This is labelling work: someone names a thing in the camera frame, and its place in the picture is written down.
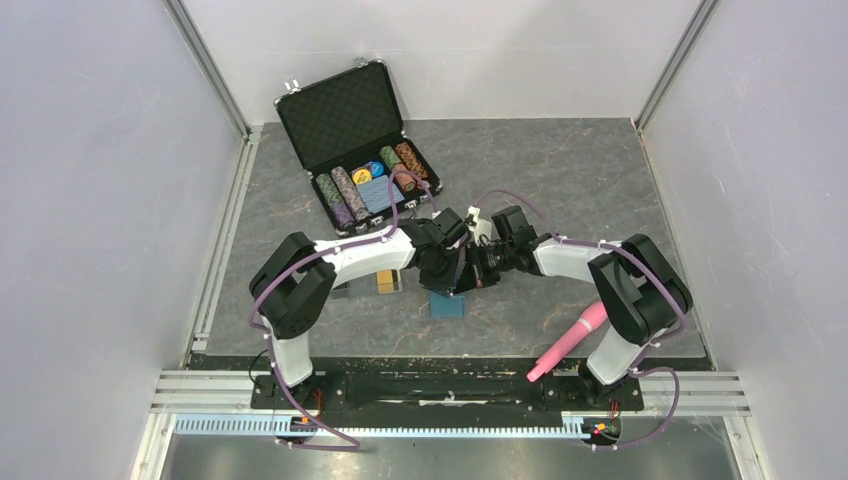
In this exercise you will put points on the white cable duct strip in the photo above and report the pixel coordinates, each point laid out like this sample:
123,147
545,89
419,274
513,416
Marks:
292,427

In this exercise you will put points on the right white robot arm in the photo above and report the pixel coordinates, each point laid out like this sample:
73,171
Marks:
643,296

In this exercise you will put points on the black poker chip case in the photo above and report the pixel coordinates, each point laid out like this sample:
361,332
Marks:
344,120

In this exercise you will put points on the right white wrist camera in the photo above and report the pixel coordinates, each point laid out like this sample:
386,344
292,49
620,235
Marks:
479,229

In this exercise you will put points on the pink poker chip stack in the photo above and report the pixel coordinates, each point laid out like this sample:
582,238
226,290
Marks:
403,178

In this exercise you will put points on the clear card box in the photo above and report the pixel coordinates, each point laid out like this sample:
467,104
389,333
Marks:
356,288

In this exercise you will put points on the purple grey chip stack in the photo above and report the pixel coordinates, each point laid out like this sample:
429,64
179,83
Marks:
350,193

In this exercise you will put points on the gold card stack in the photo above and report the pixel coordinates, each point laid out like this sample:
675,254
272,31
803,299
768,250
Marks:
388,281

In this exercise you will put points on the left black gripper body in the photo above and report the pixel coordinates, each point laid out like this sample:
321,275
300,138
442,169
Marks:
439,274

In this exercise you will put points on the pink cylindrical tool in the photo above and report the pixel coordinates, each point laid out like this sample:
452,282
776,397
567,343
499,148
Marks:
589,321

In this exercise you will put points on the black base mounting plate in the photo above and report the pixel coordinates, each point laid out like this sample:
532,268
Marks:
351,384

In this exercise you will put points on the orange brown chip stack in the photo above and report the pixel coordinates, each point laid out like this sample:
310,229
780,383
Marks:
411,161

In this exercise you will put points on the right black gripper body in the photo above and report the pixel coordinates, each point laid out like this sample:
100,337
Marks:
491,260

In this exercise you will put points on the blue leather card holder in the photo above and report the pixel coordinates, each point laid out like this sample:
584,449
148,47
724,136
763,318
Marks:
446,306

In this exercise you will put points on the dark green chip stack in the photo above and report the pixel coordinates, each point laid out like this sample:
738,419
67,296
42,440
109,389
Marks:
339,209

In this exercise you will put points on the blue playing card deck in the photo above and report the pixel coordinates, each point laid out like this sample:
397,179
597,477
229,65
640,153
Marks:
375,193

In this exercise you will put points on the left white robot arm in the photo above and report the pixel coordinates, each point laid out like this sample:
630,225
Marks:
290,290

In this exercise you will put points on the yellow dealer chip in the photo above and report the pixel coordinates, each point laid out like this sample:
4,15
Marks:
361,175

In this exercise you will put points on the green poker chip stack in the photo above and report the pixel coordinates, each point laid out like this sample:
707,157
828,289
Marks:
390,157

